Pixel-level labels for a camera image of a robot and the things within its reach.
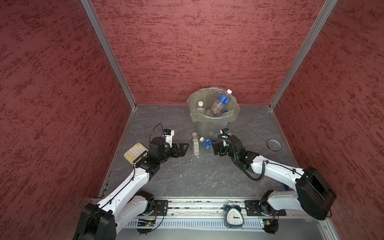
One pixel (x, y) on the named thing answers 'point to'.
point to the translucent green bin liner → (209, 95)
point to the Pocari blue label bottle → (207, 143)
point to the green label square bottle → (196, 143)
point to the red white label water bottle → (201, 110)
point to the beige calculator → (136, 152)
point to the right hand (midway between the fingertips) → (218, 145)
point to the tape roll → (274, 145)
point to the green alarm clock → (233, 216)
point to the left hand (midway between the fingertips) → (182, 147)
